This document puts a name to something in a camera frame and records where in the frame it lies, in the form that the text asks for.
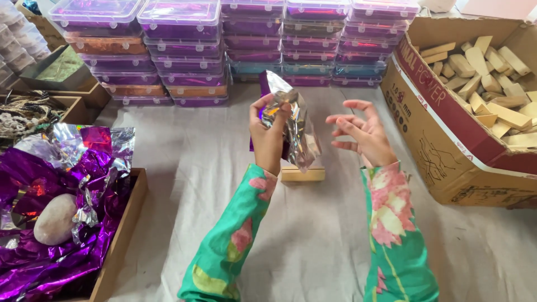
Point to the person's left hand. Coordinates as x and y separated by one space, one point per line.
266 142

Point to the person's right hand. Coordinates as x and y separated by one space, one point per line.
371 140

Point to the silver purple foil sheet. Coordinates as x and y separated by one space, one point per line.
300 130

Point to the small wooden block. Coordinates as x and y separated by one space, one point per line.
303 175

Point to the brown cardboard carton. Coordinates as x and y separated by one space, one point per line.
436 138

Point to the stacks of clear plastic boxes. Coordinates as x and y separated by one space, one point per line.
235 37

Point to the white table cloth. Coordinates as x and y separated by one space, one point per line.
319 239

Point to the pile of wooden blocks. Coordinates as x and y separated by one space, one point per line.
491 88

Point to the white object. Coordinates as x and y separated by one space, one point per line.
436 5

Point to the pink paper sheet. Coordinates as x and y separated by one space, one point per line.
499 8

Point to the heap of purple foil sheets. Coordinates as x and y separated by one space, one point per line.
50 176

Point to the cardboard box with green sheet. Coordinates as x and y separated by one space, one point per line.
58 69

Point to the pale pink stone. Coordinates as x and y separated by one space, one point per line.
55 220

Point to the stack of empty clear boxes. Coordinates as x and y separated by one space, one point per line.
19 42

